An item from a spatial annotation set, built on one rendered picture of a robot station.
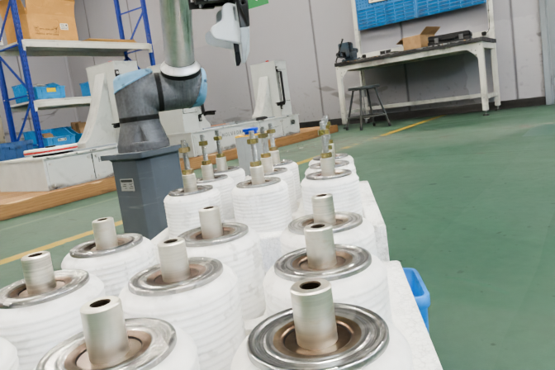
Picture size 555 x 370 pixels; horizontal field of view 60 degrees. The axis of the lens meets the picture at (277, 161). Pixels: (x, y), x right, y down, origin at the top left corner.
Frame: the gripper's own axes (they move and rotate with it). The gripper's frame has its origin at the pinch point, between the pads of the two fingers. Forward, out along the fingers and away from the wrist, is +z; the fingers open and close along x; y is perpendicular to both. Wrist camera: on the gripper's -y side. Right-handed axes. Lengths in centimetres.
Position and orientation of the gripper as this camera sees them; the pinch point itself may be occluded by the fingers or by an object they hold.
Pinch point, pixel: (244, 55)
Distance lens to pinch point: 80.7
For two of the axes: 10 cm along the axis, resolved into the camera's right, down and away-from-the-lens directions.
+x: 3.1, 0.7, -9.5
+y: -9.4, 1.6, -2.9
